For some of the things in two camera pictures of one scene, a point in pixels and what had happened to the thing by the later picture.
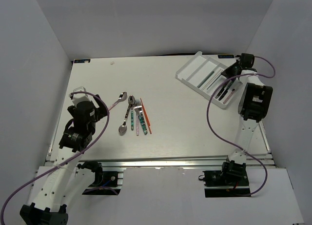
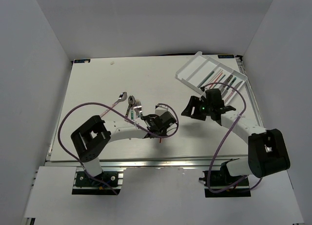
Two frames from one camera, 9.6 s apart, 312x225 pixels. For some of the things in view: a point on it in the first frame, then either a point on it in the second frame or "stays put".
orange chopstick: x=146 y=115 -> x=216 y=80
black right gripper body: x=230 y=71 -> x=202 y=109
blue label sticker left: x=81 y=61 stays put
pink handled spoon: x=122 y=97 stays put
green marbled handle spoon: x=132 y=100 stays put
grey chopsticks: x=205 y=79 stays put
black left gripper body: x=101 y=112 -> x=163 y=132
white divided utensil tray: x=202 y=73 stays put
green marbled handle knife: x=224 y=93 stays put
